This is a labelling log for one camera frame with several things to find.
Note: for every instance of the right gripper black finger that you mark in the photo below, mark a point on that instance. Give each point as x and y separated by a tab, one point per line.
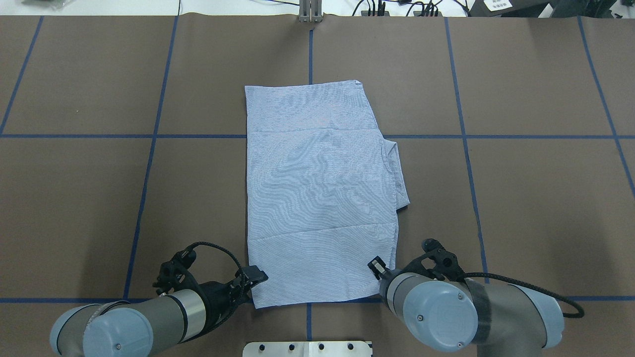
379	269

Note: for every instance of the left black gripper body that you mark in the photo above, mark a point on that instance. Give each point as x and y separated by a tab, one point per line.
217	296

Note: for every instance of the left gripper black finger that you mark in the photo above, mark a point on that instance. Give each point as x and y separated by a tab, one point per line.
248	277

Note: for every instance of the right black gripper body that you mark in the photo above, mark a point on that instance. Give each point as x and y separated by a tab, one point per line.
378	265

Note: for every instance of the light blue striped shirt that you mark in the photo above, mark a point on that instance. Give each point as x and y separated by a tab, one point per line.
323	190

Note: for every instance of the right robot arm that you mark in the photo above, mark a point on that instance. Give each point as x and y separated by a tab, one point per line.
511	319

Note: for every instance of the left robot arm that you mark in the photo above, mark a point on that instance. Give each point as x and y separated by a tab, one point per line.
183	311

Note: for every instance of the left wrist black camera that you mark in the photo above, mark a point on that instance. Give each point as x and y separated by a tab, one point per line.
174	274

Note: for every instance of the wrist black camera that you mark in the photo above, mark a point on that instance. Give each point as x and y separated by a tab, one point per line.
446	263
174	274

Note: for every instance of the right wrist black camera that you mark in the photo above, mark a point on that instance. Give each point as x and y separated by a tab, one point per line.
446	263

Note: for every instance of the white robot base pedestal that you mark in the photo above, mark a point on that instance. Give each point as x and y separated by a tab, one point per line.
309	349

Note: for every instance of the aluminium frame post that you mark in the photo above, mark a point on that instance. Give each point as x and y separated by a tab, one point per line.
310	11

